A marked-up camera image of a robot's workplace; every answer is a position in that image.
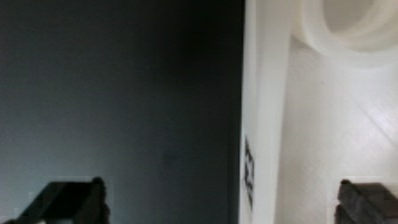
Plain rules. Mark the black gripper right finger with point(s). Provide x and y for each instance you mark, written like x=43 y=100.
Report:
x=368 y=204

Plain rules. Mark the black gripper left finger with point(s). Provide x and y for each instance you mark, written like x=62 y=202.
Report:
x=69 y=203

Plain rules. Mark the white square tabletop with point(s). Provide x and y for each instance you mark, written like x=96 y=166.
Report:
x=318 y=105

